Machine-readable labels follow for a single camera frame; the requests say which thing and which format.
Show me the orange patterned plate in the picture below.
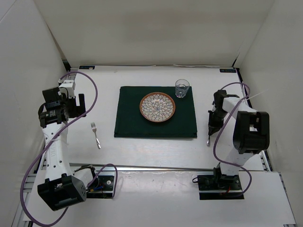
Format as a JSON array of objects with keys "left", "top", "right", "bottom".
[{"left": 139, "top": 92, "right": 176, "bottom": 122}]

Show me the silver knife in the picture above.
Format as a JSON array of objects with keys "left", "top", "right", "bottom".
[{"left": 206, "top": 135, "right": 211, "bottom": 147}]

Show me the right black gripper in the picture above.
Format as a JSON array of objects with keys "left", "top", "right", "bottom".
[{"left": 208, "top": 109, "right": 228, "bottom": 135}]

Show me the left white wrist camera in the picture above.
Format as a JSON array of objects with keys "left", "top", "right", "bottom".
[{"left": 59, "top": 79, "right": 75, "bottom": 98}]

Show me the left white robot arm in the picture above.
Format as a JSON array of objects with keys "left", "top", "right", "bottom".
[{"left": 37, "top": 84, "right": 99, "bottom": 211}]

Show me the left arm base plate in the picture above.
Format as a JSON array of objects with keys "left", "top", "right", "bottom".
[{"left": 87, "top": 171, "right": 117, "bottom": 199}]

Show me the dark green cloth napkin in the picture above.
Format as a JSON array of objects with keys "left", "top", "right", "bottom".
[{"left": 114, "top": 86, "right": 197, "bottom": 139}]

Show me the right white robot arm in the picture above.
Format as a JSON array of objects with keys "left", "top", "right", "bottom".
[{"left": 205, "top": 89, "right": 270, "bottom": 190}]

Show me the clear drinking glass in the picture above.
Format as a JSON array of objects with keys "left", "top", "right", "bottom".
[{"left": 175, "top": 79, "right": 190, "bottom": 98}]

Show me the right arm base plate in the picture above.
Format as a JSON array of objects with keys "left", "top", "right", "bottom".
[{"left": 192, "top": 175, "right": 244, "bottom": 201}]

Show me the silver fork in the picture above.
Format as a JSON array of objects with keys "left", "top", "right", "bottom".
[{"left": 91, "top": 122, "right": 101, "bottom": 149}]

